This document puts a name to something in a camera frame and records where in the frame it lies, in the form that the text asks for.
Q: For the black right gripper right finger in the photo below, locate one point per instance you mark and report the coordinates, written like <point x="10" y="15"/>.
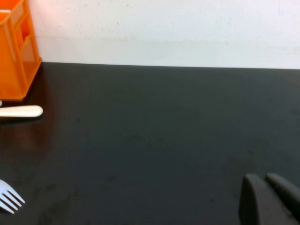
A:
<point x="288" y="192"/>

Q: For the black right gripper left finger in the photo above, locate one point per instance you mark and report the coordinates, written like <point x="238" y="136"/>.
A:
<point x="257" y="206"/>

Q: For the blue plastic fork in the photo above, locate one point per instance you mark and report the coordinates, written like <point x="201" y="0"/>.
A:
<point x="4" y="194"/>

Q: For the orange plastic cutlery holder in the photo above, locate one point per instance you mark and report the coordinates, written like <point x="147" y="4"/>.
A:
<point x="14" y="70"/>

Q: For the white plastic knife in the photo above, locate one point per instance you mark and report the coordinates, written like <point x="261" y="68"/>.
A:
<point x="23" y="111"/>

